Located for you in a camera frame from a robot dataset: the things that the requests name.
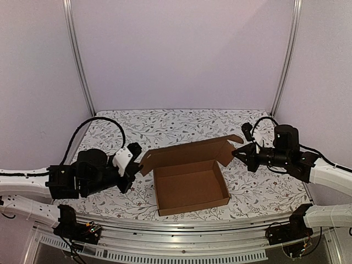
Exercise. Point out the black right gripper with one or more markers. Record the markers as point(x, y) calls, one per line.
point(254, 156)

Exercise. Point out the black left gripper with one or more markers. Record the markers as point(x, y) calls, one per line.
point(132, 169)

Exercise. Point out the brown cardboard box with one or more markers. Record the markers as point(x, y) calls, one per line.
point(187, 177)

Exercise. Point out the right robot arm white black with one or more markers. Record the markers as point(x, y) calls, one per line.
point(308, 166)

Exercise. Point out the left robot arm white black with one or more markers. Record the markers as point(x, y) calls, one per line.
point(92, 172)

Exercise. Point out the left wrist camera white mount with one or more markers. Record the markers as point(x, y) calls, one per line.
point(125, 155)

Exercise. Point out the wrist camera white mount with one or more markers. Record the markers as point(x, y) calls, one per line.
point(125, 155)
point(251, 136)

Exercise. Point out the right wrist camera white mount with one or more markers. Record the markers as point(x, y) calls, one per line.
point(251, 136)

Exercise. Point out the aluminium front rail base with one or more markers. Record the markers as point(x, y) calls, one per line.
point(228, 241)

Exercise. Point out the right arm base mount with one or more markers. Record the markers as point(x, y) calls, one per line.
point(277, 233)

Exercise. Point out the right aluminium frame post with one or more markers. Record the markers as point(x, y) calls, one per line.
point(295, 21)

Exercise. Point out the aluminium frame post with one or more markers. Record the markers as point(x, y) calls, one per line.
point(69, 18)
point(295, 21)

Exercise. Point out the left aluminium frame post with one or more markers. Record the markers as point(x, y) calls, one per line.
point(69, 18)

